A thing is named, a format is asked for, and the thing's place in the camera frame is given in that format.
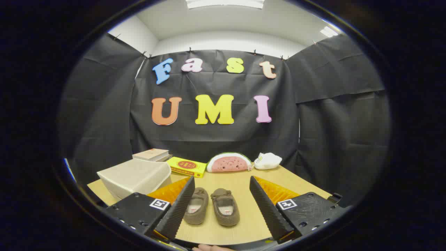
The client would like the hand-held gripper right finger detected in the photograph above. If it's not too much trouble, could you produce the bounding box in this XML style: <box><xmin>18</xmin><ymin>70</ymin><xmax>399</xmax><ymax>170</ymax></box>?
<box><xmin>249</xmin><ymin>176</ymin><xmax>345</xmax><ymax>244</ymax></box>

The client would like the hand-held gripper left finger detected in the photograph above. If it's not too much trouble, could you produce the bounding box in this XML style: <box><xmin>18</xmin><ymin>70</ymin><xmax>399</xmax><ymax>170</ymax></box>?
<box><xmin>104</xmin><ymin>176</ymin><xmax>196</xmax><ymax>242</ymax></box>

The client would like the brown fuzzy slipper shoe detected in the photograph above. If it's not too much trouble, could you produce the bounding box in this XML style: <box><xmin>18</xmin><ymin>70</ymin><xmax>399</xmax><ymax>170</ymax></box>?
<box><xmin>210</xmin><ymin>188</ymin><xmax>240</xmax><ymax>227</ymax></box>
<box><xmin>184</xmin><ymin>187</ymin><xmax>209</xmax><ymax>225</ymax></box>

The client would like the cream fabric storage box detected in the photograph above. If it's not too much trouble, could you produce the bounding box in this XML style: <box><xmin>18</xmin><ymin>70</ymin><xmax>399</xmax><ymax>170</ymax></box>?
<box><xmin>97</xmin><ymin>159</ymin><xmax>172</xmax><ymax>200</ymax></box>

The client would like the yellow book red label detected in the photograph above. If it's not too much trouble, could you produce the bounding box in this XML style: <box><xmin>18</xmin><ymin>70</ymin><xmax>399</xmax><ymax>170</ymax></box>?
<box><xmin>166</xmin><ymin>157</ymin><xmax>207</xmax><ymax>178</ymax></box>

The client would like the white plush toy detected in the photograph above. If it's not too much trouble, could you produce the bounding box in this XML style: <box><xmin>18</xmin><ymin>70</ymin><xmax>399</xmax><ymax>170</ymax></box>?
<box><xmin>254</xmin><ymin>152</ymin><xmax>283</xmax><ymax>170</ymax></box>

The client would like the watermelon slice plush toy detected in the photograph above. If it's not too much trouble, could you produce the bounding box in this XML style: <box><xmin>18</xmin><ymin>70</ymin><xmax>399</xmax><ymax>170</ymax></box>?
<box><xmin>206</xmin><ymin>152</ymin><xmax>253</xmax><ymax>173</ymax></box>

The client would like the black backdrop cloth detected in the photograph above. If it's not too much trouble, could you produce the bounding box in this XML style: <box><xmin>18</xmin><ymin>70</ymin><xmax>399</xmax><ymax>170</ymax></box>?
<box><xmin>57</xmin><ymin>33</ymin><xmax>391</xmax><ymax>210</ymax></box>

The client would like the row of black clips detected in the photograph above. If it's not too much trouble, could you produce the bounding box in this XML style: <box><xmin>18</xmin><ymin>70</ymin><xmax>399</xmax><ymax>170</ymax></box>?
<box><xmin>113</xmin><ymin>33</ymin><xmax>317</xmax><ymax>60</ymax></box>

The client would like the small ceiling light panel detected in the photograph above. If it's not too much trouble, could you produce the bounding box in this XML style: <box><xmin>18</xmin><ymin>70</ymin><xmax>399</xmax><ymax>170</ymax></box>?
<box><xmin>320</xmin><ymin>26</ymin><xmax>339</xmax><ymax>38</ymax></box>

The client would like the long ceiling light panel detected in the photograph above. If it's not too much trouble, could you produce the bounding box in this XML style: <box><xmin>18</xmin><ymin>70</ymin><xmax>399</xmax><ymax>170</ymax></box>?
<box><xmin>186</xmin><ymin>0</ymin><xmax>265</xmax><ymax>9</ymax></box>

